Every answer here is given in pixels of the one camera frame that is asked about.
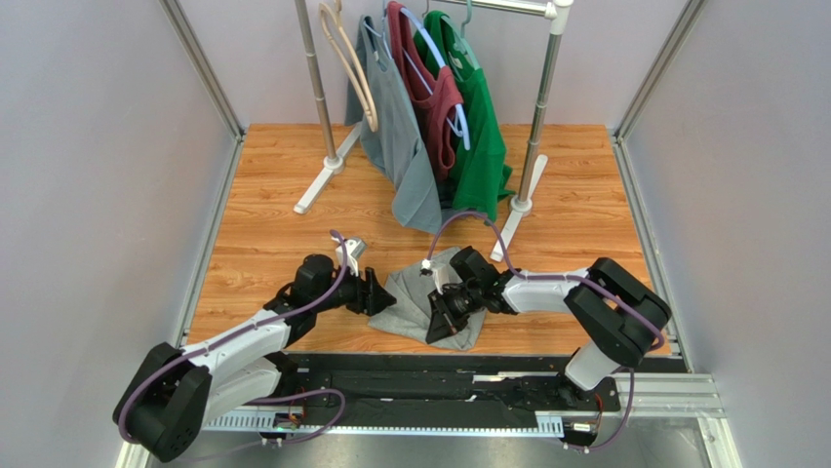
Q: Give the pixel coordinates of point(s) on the wooden hanger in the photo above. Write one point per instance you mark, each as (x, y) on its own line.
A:
(331, 22)

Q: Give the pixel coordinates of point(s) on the blue-grey hanging shirt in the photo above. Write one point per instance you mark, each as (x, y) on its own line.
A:
(396, 148)

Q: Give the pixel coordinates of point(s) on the light blue hanger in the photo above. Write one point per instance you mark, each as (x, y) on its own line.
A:
(433, 60)

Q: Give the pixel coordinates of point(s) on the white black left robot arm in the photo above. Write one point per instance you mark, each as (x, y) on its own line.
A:
(177, 391)

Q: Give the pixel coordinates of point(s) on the white clothes rack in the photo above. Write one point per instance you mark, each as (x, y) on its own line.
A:
(521, 202)

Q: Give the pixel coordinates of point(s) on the teal green hanger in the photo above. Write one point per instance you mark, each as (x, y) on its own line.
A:
(451, 40)

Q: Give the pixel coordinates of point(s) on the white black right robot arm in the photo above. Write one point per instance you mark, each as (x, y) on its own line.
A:
(623, 318)

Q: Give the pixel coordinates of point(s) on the maroon hanging shirt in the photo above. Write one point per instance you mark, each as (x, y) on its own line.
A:
(434, 95)

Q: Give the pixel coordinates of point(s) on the light grey cloth napkin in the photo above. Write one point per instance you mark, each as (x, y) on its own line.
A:
(410, 317)

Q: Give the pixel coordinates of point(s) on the green hanging shirt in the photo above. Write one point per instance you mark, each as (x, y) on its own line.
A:
(479, 177)

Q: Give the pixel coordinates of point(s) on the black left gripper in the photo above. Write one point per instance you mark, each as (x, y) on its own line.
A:
(369, 296)

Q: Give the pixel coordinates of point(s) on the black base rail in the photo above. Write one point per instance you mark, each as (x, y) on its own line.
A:
(429, 393)

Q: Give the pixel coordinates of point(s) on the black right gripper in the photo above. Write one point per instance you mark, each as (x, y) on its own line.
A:
(451, 305)

